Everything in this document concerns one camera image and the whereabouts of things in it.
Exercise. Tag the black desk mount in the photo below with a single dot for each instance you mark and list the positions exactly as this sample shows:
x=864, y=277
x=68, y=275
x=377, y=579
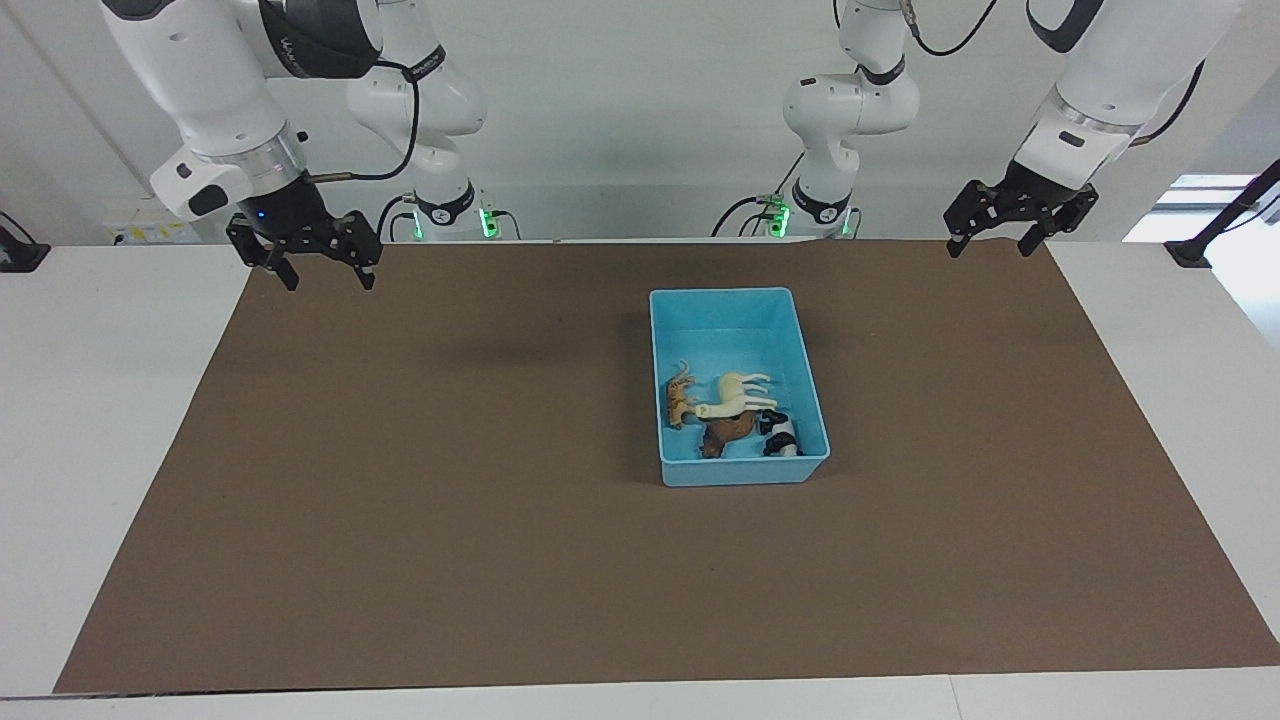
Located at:
x=18, y=255

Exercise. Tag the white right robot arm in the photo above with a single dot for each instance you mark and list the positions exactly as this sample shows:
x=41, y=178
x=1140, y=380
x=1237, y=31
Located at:
x=210, y=90

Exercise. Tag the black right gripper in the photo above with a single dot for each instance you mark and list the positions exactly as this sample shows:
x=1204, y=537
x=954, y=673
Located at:
x=300, y=225

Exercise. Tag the light blue storage box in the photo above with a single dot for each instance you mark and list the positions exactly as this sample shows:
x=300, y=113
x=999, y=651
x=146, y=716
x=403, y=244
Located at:
x=735, y=330

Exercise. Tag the black and white panda toy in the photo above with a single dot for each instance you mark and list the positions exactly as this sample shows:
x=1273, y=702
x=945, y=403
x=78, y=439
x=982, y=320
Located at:
x=782, y=430

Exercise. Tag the brown table mat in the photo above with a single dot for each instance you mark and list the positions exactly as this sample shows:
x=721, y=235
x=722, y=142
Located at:
x=560, y=560

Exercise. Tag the white wall socket box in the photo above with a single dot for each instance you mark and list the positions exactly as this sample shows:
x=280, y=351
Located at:
x=150, y=228

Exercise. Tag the orange striped tiger toy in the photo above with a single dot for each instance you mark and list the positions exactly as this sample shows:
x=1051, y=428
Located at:
x=680, y=400

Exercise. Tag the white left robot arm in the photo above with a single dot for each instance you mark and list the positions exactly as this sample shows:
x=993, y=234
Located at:
x=850, y=110

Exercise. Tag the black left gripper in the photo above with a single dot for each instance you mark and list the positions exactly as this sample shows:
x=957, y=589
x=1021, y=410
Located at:
x=1020, y=200

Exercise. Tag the cream llama toy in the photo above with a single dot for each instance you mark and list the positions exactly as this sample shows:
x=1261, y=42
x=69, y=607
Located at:
x=735, y=392

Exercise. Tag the brown lion toy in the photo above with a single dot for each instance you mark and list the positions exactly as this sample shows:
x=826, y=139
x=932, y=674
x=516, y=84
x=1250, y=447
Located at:
x=730, y=430

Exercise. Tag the black clamp stand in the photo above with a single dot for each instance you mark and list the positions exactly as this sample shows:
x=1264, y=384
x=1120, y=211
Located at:
x=1215, y=225

